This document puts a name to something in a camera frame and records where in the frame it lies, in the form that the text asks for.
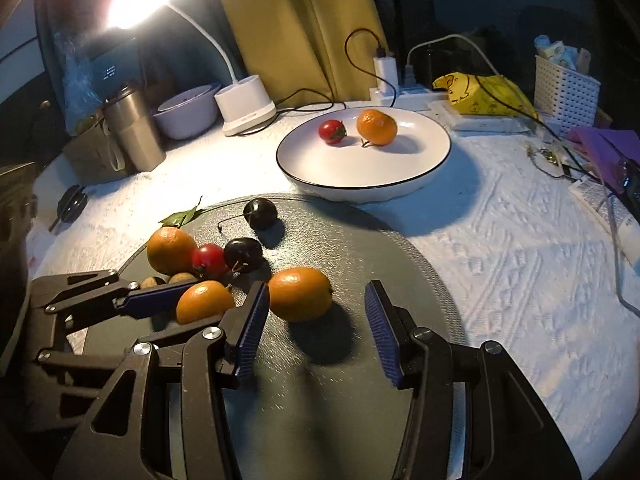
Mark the round dark grey mat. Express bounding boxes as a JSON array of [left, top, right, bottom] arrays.
[[67, 192, 466, 480]]

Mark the white wet wipes pack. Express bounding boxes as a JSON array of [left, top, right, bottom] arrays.
[[427, 100, 532, 134]]

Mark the white charger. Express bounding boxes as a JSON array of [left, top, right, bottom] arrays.
[[373, 55, 399, 93]]

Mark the yellow curtain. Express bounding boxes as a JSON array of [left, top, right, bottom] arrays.
[[202, 0, 391, 111]]

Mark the thin black charger cable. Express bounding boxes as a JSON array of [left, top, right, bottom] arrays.
[[272, 28, 396, 116]]

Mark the orange mandarin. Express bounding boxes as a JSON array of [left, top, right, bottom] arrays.
[[267, 267, 334, 323], [175, 280, 236, 325], [356, 108, 398, 147], [146, 227, 198, 276]]

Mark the black device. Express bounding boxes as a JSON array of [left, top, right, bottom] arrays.
[[620, 159, 640, 196]]

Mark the white plate with dark rim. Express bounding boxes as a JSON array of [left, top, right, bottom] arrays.
[[276, 106, 452, 204]]

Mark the bead keychain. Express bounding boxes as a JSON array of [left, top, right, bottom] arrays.
[[525, 142, 573, 178]]

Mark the dark cherry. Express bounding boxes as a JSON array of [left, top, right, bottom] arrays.
[[223, 237, 264, 274], [218, 198, 279, 232]]

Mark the black round object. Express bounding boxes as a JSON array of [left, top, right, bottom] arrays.
[[50, 185, 88, 231]]

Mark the black adapter cable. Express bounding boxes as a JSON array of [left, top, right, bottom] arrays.
[[475, 75, 608, 183]]

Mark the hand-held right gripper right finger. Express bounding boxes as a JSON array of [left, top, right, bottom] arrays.
[[364, 280, 583, 480]]

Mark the purple bowl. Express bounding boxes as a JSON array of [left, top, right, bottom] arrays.
[[151, 80, 223, 140]]

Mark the white printed paper packet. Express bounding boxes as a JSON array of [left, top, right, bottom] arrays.
[[569, 177, 640, 266]]

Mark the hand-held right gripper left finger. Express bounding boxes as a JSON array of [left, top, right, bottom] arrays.
[[52, 281, 271, 480]]

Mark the purple cloth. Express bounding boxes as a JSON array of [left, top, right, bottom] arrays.
[[565, 126, 640, 196]]

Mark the white desk lamp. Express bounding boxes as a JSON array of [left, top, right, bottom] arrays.
[[102, 0, 277, 137]]

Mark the black power adapter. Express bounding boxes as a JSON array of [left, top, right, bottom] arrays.
[[419, 46, 443, 85]]

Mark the printed tissue packet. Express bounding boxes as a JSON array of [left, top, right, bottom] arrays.
[[534, 35, 576, 68]]

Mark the white power cable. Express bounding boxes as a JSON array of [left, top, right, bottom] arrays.
[[404, 34, 640, 317]]

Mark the red cherry tomato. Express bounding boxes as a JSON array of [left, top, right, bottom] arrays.
[[318, 119, 347, 145], [191, 243, 230, 281]]

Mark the blue plastic bag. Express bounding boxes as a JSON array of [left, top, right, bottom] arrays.
[[54, 32, 108, 128]]

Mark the yellow printed bag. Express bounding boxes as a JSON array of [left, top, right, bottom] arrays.
[[431, 72, 541, 121]]

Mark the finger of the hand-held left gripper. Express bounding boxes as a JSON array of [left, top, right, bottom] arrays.
[[27, 316, 226, 431], [30, 269, 177, 320]]

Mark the stainless steel tumbler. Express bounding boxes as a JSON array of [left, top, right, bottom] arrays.
[[101, 84, 167, 173]]

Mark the white plastic basket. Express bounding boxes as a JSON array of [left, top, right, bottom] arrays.
[[534, 54, 601, 123]]

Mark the white power strip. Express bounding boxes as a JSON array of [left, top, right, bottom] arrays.
[[369, 82, 448, 109]]

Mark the dark appliance with small display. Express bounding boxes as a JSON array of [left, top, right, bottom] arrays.
[[87, 30, 166, 96]]

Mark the green leaf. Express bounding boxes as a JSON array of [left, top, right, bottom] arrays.
[[159, 196, 204, 228]]

